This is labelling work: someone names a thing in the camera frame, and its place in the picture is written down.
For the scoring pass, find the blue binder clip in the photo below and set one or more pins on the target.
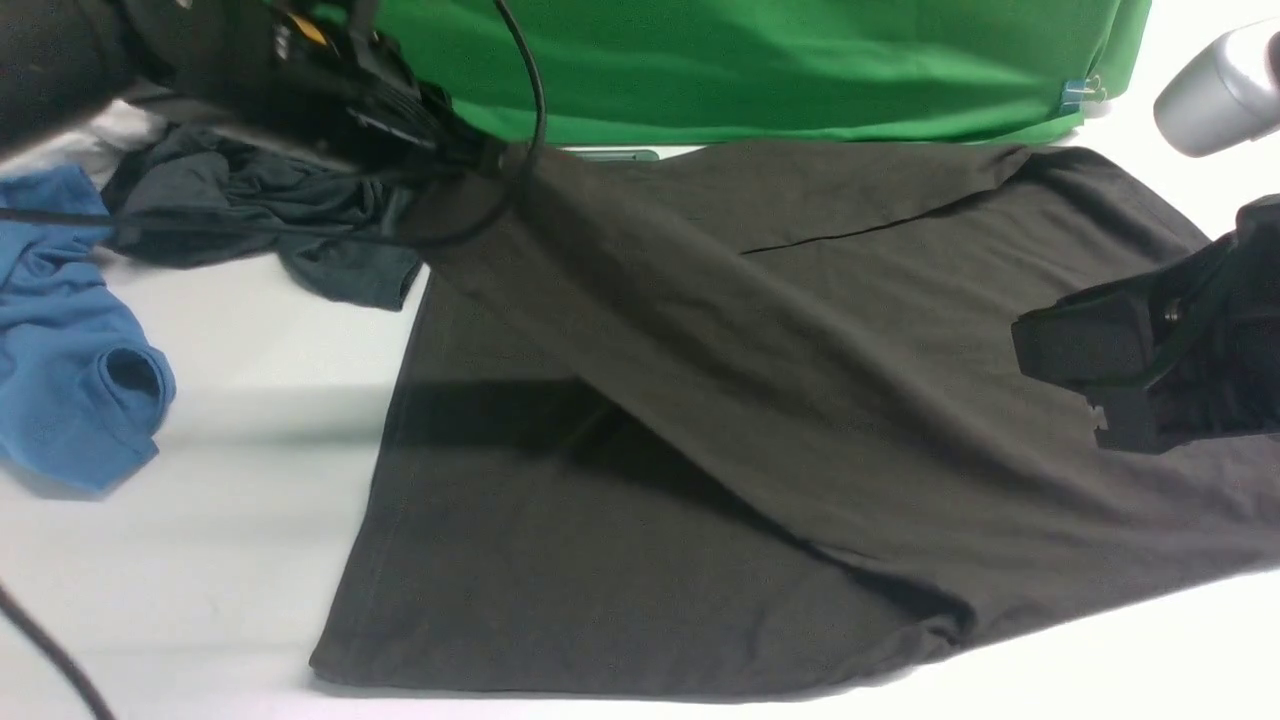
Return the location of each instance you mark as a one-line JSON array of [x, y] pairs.
[[1076, 93]]

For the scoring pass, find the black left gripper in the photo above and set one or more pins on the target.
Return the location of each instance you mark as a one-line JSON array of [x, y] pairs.
[[334, 92]]

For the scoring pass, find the dark gray long-sleeve top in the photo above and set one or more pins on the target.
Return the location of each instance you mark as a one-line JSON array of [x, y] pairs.
[[749, 421]]

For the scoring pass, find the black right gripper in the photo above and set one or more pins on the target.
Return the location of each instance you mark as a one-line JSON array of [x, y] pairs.
[[1167, 358]]

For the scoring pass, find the dark teal crumpled garment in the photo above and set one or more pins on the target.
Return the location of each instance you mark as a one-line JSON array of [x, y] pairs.
[[250, 201]]

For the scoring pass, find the green backdrop cloth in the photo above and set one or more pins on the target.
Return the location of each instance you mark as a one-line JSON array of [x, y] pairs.
[[653, 73]]

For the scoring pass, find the metal table cable tray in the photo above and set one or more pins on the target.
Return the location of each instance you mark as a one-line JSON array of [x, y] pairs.
[[614, 155]]

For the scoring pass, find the blue crumpled garment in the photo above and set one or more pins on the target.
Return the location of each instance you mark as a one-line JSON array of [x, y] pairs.
[[83, 392]]

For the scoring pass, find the white crumpled garment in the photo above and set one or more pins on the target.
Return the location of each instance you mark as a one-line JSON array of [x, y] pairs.
[[97, 147]]

